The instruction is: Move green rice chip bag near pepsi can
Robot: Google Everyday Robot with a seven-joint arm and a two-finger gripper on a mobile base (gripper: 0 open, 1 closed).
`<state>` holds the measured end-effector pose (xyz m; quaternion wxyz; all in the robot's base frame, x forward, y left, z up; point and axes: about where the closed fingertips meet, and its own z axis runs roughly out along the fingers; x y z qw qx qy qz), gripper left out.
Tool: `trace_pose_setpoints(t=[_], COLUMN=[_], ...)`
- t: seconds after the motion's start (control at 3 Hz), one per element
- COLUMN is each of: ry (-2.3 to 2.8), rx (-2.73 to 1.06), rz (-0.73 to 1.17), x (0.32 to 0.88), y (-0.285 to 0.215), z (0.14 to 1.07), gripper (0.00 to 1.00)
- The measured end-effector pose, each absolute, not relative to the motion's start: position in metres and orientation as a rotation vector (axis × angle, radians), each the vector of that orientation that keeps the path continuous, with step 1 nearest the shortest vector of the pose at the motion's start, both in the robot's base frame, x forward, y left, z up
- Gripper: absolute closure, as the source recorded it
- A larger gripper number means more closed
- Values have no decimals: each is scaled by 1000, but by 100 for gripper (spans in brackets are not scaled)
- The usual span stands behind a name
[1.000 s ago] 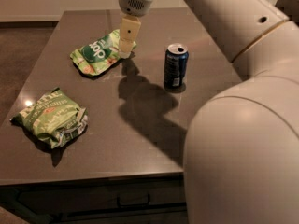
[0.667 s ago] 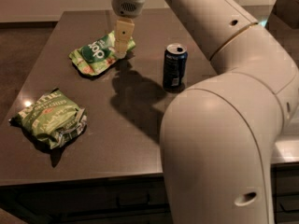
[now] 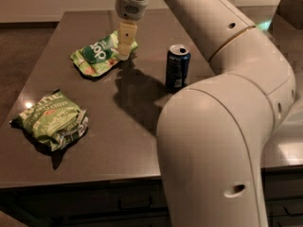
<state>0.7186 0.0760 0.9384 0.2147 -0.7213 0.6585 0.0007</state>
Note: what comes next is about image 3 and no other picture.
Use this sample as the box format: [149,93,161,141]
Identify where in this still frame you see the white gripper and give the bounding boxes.
[115,0,149,61]

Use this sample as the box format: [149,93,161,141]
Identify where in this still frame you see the green rice chip bag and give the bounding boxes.
[70,29,139,79]

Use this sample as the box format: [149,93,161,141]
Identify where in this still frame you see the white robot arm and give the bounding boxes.
[116,0,295,227]

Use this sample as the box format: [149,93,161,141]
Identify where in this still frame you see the blue pepsi can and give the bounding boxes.
[166,44,190,92]

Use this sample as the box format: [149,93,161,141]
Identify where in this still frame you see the green jalapeno chip bag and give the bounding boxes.
[10,90,89,151]

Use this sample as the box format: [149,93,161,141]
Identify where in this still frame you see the dark box on counter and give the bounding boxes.
[268,0,303,31]

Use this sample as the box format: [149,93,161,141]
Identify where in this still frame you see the dark drawer handle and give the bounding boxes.
[118,196,152,211]

